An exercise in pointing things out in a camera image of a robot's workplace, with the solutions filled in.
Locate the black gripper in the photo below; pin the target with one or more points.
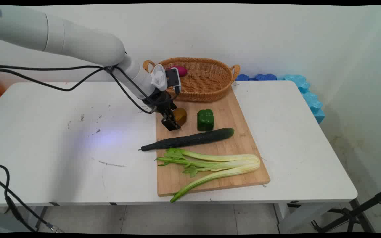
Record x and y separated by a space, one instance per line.
160 99

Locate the dark green cucumber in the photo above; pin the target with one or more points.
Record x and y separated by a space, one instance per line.
190 139

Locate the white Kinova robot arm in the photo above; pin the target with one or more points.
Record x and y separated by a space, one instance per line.
78 39

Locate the brown potato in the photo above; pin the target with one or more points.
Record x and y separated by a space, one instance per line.
180 116

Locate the green bell pepper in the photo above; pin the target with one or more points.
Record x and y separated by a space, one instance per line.
205 119

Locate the woven wicker basket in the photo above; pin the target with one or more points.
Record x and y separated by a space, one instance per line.
203 82

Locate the purple sweet potato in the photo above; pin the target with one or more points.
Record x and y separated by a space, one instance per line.
181 71

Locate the celery bunch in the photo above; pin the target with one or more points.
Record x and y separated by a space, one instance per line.
223 163

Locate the wooden cutting board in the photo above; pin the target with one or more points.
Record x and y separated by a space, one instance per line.
236 152

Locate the dark blue foam block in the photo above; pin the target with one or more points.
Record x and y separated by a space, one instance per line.
260 77

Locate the light blue foam block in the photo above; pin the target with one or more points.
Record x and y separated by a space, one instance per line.
311 99

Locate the white table leg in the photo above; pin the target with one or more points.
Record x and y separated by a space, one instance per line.
296 215

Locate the black tripod stand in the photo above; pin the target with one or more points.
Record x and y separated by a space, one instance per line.
352 215

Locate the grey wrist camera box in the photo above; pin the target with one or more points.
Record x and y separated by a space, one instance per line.
174 79

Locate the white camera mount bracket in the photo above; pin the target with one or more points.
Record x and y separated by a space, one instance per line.
159 78

